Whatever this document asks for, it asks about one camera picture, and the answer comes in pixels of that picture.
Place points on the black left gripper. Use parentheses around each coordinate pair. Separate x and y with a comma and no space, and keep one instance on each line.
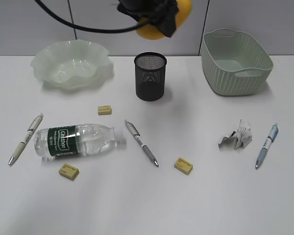
(161,12)

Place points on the yellow mango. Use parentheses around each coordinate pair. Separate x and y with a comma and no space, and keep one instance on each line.
(150,30)

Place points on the white waste paper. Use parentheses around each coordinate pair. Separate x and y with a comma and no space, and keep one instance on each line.
(240,137)

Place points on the clear water bottle green label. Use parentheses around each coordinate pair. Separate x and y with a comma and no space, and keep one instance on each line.
(78,140)

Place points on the blue grip white pen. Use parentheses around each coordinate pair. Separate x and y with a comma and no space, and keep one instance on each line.
(268,141)

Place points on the green grip white pen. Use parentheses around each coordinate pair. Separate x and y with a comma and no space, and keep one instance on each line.
(21,146)

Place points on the black mesh pen holder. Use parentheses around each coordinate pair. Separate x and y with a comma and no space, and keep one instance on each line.
(150,70)

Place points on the pale green plastic basket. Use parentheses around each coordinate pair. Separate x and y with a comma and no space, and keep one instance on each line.
(234,63)

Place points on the pale green wavy glass plate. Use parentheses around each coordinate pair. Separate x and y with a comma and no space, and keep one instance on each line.
(72,66)

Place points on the yellow eraser top centre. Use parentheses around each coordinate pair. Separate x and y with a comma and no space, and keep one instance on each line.
(104,110)

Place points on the yellow eraser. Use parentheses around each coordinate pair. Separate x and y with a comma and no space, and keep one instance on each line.
(104,110)
(183,165)
(69,171)

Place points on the grey grip white pen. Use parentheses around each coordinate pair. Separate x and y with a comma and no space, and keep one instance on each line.
(134,132)

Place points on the yellow eraser bottom right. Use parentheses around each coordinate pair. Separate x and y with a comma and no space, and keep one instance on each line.
(183,165)

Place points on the yellow eraser bottom left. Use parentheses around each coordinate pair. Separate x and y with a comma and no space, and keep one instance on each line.
(69,171)

